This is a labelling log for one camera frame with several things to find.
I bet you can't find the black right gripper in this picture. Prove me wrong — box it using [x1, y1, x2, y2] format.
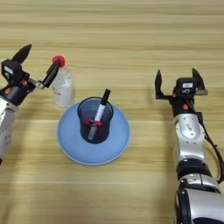
[154, 67, 209, 117]

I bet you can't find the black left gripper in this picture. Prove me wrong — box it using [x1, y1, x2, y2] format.
[0, 44, 60, 107]

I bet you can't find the clear red-capped plastic bottle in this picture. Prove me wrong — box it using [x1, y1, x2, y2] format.
[52, 55, 74, 109]

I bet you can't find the red pen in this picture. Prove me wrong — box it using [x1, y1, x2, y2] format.
[83, 117, 104, 127]

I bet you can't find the white marker with black cap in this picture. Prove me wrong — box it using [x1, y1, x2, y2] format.
[87, 88, 112, 141]

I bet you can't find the black mesh pen cup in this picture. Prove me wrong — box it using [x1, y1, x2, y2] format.
[77, 96, 115, 144]

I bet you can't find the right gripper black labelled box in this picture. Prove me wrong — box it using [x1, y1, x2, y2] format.
[175, 77, 198, 97]

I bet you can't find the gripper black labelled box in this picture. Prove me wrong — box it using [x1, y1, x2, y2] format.
[1, 59, 24, 84]
[175, 77, 198, 97]

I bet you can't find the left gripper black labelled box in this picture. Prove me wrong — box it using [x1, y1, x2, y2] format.
[1, 59, 24, 84]

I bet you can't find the blue round plate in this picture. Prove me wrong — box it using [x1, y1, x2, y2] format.
[56, 99, 131, 166]

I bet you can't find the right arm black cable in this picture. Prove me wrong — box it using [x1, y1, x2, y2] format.
[186, 99, 224, 185]

